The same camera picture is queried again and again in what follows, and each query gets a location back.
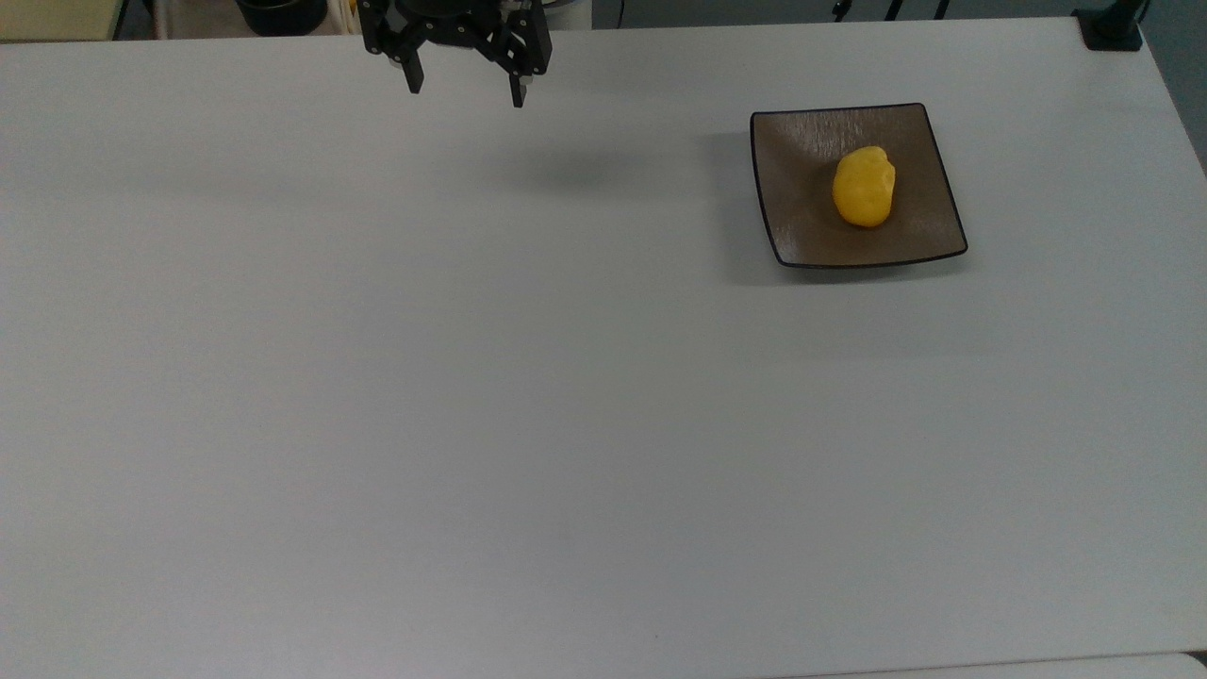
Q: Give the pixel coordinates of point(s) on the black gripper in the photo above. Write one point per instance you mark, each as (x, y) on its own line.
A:
(453, 21)

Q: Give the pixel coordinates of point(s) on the yellow potato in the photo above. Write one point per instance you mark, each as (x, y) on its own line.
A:
(864, 187)

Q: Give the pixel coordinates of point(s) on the brown square ceramic plate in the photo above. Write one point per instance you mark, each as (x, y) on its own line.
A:
(811, 207)

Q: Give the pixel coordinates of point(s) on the black round container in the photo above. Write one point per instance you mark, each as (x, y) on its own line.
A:
(281, 14)

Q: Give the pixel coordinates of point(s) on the beige desk surface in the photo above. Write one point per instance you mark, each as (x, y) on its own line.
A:
(57, 19)

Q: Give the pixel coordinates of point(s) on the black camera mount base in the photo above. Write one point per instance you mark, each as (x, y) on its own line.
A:
(1111, 28)

